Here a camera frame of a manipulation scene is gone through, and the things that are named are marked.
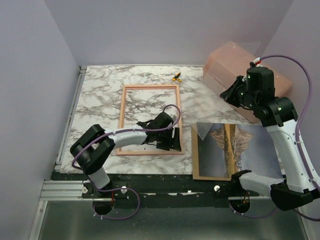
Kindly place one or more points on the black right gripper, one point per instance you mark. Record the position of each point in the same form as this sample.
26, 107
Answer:
228, 95

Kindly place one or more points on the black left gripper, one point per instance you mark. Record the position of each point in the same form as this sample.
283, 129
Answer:
169, 144

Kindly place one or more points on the landscape photo print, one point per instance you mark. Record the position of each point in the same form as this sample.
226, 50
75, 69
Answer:
253, 149

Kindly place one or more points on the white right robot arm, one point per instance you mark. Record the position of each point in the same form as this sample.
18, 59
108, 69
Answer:
256, 92

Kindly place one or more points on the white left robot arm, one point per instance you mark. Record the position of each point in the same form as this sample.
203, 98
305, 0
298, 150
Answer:
93, 148

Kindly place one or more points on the brown frame backing board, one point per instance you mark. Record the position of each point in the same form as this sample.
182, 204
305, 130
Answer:
212, 157

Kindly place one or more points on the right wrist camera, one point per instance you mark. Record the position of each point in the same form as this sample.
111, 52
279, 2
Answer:
256, 63

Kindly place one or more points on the yellow black T-handle hex key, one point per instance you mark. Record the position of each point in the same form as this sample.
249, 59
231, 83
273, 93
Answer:
176, 78

